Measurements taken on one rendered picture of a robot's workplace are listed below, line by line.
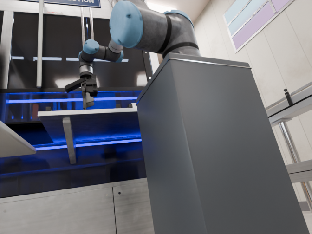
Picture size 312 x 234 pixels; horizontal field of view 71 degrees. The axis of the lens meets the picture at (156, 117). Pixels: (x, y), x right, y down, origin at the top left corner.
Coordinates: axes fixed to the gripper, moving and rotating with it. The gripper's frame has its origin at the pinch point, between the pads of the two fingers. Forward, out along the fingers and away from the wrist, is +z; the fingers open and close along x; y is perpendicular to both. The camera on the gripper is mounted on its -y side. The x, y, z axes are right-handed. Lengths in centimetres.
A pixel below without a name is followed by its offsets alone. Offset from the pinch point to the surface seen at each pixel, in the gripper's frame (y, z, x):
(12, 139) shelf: -26.0, 21.2, -19.5
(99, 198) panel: 5.1, 44.9, 19.7
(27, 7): -35, -86, 17
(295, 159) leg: 128, 41, 3
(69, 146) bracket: -7.8, 19.6, 1.9
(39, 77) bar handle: -24.0, -25.8, 10.9
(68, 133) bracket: -7.1, 16.4, -7.5
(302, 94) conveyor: 124, 7, -22
